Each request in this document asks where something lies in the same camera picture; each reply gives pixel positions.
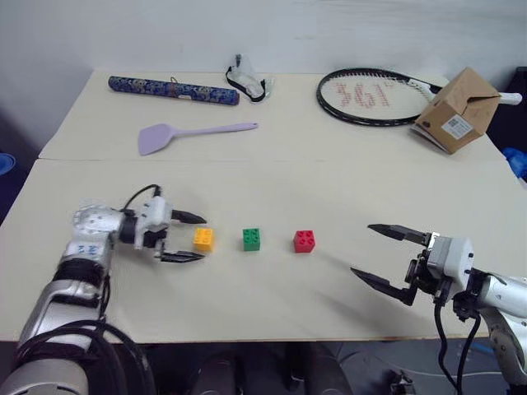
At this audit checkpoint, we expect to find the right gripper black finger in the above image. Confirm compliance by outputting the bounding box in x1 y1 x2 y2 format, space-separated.
350 267 417 307
366 223 431 247

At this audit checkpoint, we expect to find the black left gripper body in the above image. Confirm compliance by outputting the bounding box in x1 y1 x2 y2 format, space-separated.
143 227 170 260

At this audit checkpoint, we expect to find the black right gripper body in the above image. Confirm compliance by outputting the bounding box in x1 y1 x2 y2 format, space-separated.
404 245 451 298

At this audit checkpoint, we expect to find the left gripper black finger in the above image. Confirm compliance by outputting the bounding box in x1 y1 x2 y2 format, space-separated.
158 250 207 265
170 208 208 225

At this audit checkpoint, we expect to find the yellow toy brick cube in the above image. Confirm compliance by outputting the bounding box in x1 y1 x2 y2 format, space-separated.
192 226 217 253

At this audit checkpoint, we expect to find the green toy brick cube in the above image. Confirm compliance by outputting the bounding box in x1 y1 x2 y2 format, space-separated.
240 226 263 253

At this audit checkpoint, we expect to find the lilac silicone spatula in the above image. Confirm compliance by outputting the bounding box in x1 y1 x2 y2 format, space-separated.
138 121 260 158

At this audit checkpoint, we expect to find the red toy brick cube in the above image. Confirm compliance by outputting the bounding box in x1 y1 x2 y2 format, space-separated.
292 229 318 254

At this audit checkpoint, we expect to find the dark rounded shape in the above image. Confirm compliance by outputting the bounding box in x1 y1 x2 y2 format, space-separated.
192 356 245 395
287 344 353 395

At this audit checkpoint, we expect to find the blue patterned scroll tube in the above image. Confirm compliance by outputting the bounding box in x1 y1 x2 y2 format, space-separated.
107 74 241 109

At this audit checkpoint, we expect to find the blue plastic bag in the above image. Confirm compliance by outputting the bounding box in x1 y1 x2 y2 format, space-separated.
501 146 527 184

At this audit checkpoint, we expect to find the brown cardboard box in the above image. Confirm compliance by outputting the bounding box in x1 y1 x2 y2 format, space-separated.
409 66 502 156

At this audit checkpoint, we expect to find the black tennis racket white grip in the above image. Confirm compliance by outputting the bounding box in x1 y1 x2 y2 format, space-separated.
315 67 524 128

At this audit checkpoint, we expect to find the blue round object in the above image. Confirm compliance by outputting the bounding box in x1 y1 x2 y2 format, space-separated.
0 152 17 178

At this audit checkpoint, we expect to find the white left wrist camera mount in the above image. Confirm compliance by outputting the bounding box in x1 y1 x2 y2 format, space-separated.
133 197 175 250

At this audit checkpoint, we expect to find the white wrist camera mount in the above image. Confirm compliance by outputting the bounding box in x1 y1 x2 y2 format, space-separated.
133 197 175 250
425 233 475 294

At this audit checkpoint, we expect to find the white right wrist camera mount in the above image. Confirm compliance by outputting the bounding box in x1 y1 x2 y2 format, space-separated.
425 233 475 294

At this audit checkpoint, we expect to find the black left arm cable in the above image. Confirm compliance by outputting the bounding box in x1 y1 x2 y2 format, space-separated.
14 184 163 395

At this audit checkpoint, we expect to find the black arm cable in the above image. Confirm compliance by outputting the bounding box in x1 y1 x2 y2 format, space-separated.
14 184 163 395
433 286 483 392

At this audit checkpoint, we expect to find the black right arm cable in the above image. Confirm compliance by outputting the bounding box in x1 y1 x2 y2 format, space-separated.
433 286 483 392

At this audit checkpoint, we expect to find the small black metal bracket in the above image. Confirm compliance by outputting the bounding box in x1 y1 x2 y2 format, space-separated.
388 369 413 395

